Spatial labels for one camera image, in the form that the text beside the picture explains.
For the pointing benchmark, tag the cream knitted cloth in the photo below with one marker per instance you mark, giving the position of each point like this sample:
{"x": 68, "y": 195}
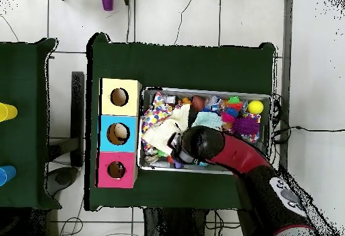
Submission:
{"x": 164, "y": 130}

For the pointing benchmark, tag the polka dot cloth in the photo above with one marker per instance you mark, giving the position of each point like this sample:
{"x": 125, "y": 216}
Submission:
{"x": 156, "y": 113}

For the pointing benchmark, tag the mint knitted cloth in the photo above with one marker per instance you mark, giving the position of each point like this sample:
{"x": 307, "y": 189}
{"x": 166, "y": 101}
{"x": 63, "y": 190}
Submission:
{"x": 207, "y": 120}

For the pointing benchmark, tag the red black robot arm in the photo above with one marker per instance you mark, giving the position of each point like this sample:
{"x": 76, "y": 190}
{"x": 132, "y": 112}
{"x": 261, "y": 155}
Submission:
{"x": 242, "y": 155}

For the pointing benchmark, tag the shallow mesh bin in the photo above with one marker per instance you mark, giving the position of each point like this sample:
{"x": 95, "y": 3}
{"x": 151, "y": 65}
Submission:
{"x": 144, "y": 167}

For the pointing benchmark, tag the wooden box with three holes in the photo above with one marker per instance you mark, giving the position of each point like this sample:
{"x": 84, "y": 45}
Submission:
{"x": 118, "y": 144}

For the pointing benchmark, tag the dark green table cloth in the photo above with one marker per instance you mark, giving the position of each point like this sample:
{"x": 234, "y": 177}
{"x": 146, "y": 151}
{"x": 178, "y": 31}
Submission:
{"x": 175, "y": 66}
{"x": 21, "y": 139}

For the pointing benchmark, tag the purple spiky ball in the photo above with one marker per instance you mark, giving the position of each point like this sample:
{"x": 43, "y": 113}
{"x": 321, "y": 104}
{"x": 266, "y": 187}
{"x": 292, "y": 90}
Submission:
{"x": 245, "y": 126}

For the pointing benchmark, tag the yellow smooth ball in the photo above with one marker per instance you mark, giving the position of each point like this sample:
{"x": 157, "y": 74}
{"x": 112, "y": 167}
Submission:
{"x": 255, "y": 107}

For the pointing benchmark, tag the purple plastic cup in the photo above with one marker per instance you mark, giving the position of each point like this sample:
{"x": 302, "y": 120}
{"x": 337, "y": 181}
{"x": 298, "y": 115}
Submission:
{"x": 107, "y": 2}

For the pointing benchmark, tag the yellow plastic cup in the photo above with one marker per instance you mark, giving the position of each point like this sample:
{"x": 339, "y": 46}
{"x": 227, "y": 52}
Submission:
{"x": 10, "y": 112}

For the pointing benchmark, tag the blue plastic cup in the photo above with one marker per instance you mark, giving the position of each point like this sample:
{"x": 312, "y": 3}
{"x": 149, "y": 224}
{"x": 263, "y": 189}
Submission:
{"x": 8, "y": 174}

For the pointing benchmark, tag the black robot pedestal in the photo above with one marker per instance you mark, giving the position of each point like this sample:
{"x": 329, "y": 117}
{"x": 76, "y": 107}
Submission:
{"x": 172, "y": 222}

